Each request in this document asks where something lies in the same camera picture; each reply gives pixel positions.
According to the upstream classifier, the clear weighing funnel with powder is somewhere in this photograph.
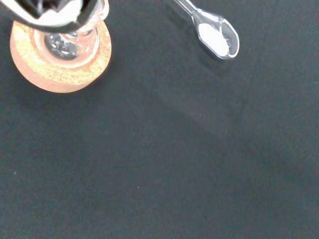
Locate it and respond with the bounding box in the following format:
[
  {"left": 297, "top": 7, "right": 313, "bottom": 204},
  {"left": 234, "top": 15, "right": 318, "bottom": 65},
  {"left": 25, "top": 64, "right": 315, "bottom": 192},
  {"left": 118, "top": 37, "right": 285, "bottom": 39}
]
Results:
[{"left": 173, "top": 0, "right": 240, "bottom": 60}]

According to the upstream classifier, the clear round-bottom flask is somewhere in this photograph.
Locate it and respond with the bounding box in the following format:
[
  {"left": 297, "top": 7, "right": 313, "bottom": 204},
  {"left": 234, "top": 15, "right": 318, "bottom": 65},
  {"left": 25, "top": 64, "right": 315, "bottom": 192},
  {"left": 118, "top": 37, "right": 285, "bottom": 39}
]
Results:
[{"left": 33, "top": 23, "right": 101, "bottom": 68}]

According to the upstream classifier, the black bench cloth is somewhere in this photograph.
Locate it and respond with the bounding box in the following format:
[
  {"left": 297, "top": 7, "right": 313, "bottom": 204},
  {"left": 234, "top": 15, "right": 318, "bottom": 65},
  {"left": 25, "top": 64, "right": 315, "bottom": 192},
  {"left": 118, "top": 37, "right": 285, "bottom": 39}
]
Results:
[{"left": 0, "top": 0, "right": 319, "bottom": 239}]

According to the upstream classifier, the cork ring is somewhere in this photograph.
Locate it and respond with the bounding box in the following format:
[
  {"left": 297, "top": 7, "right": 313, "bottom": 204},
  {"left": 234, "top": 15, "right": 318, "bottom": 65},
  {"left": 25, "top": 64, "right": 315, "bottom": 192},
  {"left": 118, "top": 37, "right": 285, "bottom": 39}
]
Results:
[{"left": 9, "top": 20, "right": 113, "bottom": 94}]

